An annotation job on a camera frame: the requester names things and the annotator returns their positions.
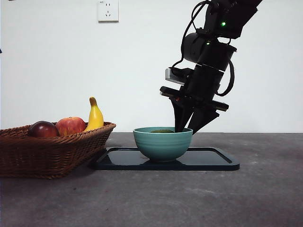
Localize teal ribbed bowl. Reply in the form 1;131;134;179
133;127;194;163

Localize black rectangular tray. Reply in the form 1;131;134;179
91;147;240;171

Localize yellow banana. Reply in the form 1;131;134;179
83;96;105;132

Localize red apple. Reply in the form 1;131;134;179
55;116;86;137

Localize dark red plum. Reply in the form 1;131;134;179
28;121;60;138

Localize brown wicker basket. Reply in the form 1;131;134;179
0;122;117;180

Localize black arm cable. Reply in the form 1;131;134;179
170;0;211;71
216;60;236;97

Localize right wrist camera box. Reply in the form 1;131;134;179
163;68;190;87

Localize white wall socket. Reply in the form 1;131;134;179
98;0;119;23

